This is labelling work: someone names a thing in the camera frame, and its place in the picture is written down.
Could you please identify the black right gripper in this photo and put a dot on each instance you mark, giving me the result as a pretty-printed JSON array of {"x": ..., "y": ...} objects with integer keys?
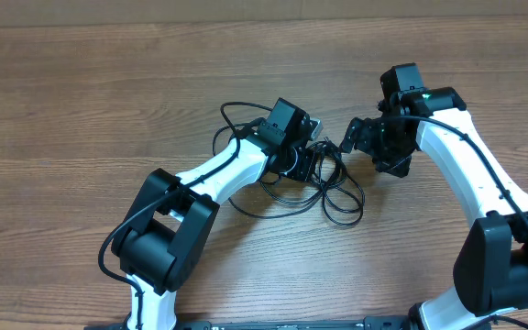
[{"x": 360, "y": 137}]

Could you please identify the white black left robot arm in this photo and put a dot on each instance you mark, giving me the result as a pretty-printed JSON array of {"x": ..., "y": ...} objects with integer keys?
[{"x": 160, "y": 241}]

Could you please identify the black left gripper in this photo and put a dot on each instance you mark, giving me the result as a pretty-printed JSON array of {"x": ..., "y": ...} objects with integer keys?
[{"x": 308, "y": 167}]

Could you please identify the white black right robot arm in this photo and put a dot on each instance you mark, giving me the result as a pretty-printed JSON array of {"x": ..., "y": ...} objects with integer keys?
[{"x": 490, "y": 275}]

